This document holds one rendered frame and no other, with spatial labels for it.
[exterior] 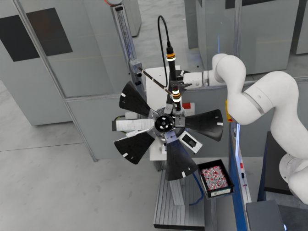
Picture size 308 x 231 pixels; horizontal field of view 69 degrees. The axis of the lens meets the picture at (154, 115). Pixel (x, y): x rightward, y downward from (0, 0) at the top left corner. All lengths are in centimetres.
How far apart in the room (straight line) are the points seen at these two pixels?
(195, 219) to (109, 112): 134
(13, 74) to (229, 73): 338
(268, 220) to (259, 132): 162
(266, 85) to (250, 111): 9
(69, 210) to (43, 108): 183
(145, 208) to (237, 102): 187
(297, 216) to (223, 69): 92
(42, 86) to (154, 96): 235
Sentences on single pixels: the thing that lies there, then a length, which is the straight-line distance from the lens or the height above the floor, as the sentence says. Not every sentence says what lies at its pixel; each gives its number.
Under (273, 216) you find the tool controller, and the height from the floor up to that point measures 125.
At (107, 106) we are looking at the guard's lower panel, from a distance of 238.
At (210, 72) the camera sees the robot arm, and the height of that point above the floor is 151.
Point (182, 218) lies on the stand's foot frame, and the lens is 228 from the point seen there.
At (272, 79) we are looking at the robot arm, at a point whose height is 168.
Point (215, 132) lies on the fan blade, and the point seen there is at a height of 115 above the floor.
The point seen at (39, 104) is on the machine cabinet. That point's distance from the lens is 397.
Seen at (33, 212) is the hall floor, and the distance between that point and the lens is 303.
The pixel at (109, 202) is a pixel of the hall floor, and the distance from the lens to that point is 264.
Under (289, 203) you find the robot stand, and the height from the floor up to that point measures 93.
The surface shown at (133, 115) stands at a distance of 163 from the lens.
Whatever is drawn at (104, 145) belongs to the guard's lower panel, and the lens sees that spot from 281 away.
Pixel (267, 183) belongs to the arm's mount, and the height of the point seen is 98.
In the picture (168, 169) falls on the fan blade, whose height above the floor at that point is 100.
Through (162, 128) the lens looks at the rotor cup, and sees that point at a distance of 138.
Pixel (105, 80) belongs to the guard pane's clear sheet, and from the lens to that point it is 223.
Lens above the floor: 208
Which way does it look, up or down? 36 degrees down
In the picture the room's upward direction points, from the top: 13 degrees counter-clockwise
